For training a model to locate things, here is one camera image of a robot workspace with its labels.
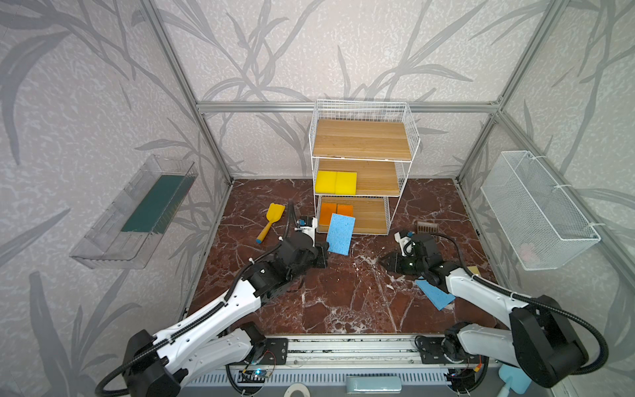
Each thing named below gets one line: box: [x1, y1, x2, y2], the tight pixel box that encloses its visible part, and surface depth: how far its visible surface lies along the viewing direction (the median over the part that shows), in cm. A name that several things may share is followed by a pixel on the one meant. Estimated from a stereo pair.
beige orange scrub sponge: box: [319, 202, 337, 226], surface depth 109 cm
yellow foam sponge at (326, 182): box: [315, 170, 338, 195], surface depth 84 cm
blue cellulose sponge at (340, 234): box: [326, 212, 356, 257], surface depth 77 cm
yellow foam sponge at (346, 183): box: [334, 171, 359, 196], surface depth 84 cm
